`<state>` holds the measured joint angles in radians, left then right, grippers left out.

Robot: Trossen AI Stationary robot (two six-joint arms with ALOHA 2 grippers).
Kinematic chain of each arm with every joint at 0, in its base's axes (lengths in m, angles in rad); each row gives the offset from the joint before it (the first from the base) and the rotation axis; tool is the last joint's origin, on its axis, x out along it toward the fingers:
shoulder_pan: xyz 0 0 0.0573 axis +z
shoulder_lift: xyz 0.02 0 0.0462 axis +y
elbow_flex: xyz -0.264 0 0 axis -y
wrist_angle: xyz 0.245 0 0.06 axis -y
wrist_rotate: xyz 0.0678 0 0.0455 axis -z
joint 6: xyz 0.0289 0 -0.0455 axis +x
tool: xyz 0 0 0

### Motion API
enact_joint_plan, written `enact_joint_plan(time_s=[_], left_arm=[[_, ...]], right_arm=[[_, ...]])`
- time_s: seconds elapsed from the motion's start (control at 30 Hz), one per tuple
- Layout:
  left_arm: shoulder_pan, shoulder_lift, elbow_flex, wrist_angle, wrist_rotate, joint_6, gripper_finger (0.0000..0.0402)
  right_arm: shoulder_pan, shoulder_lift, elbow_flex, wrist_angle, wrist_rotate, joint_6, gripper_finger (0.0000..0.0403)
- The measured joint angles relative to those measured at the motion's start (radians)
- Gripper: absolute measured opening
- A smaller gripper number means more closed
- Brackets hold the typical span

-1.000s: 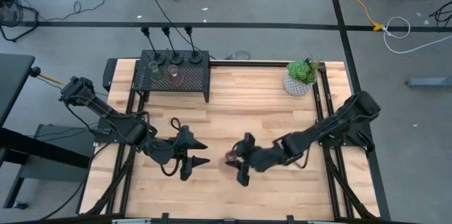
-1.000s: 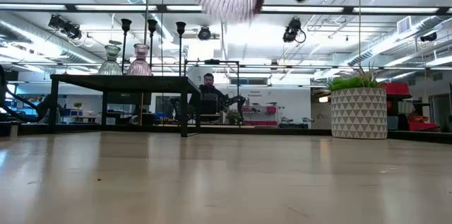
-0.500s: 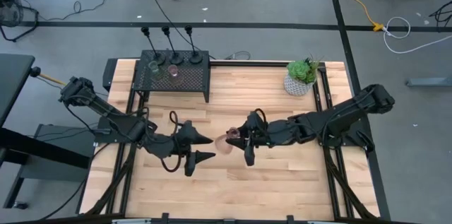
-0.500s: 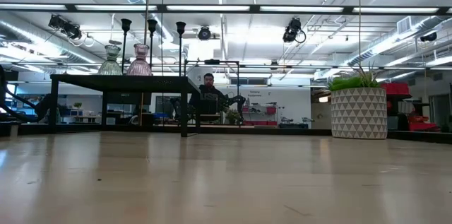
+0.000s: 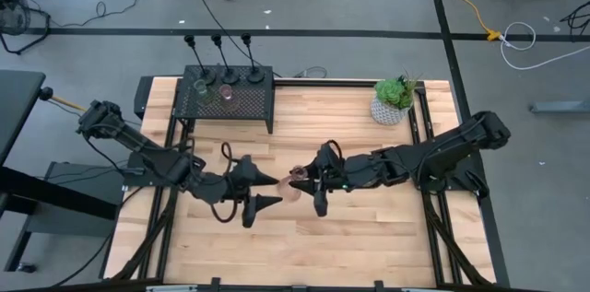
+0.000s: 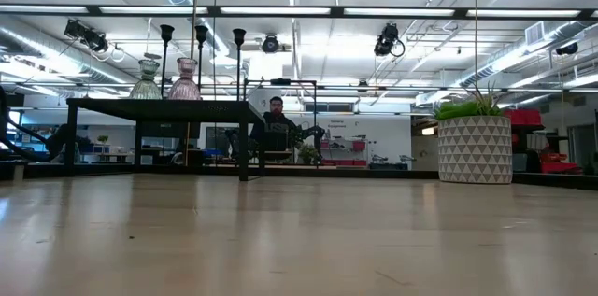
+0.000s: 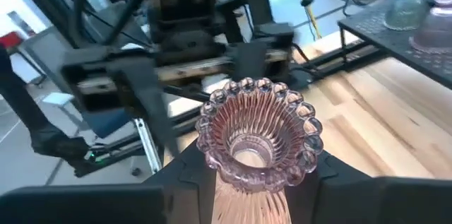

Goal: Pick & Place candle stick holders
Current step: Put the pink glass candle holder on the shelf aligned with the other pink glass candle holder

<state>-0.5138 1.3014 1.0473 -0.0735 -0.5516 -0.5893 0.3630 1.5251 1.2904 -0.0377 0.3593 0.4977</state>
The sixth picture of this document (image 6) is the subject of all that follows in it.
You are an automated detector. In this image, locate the black ceiling spotlight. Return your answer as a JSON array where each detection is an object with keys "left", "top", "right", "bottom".
[
  {"left": 555, "top": 41, "right": 580, "bottom": 57},
  {"left": 375, "top": 22, "right": 406, "bottom": 59},
  {"left": 261, "top": 34, "right": 281, "bottom": 55},
  {"left": 63, "top": 19, "right": 110, "bottom": 54}
]

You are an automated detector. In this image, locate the green ribbed glass candle holder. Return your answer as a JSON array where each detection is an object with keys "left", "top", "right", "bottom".
[{"left": 128, "top": 58, "right": 164, "bottom": 100}]

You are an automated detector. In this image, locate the silver air duct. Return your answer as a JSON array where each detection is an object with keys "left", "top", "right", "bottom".
[
  {"left": 460, "top": 19, "right": 598, "bottom": 90},
  {"left": 0, "top": 15, "right": 139, "bottom": 86}
]

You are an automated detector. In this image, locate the black overhead frame beam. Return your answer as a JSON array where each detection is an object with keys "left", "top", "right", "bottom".
[{"left": 0, "top": 3, "right": 598, "bottom": 20}]

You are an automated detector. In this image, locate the person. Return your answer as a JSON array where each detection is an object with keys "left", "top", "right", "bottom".
[{"left": 249, "top": 95, "right": 301, "bottom": 160}]

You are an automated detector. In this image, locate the black perforated metal shelf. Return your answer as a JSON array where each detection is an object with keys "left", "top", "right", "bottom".
[{"left": 64, "top": 97, "right": 267, "bottom": 183}]

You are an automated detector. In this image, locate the black aluminium table frame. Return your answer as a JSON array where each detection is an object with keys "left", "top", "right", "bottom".
[{"left": 0, "top": 162, "right": 598, "bottom": 190}]

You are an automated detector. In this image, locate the red storage bin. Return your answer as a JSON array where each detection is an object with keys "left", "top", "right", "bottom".
[
  {"left": 502, "top": 108, "right": 546, "bottom": 128},
  {"left": 538, "top": 150, "right": 584, "bottom": 176}
]

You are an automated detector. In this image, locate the white triangle-patterned plant pot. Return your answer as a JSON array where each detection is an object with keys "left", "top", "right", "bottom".
[{"left": 437, "top": 115, "right": 514, "bottom": 186}]

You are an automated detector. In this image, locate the pink ribbed glass candle holder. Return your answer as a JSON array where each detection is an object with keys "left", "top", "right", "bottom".
[{"left": 166, "top": 56, "right": 204, "bottom": 101}]

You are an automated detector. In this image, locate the green artificial succulent plant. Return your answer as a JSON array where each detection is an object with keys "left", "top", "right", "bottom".
[{"left": 432, "top": 81, "right": 508, "bottom": 122}]

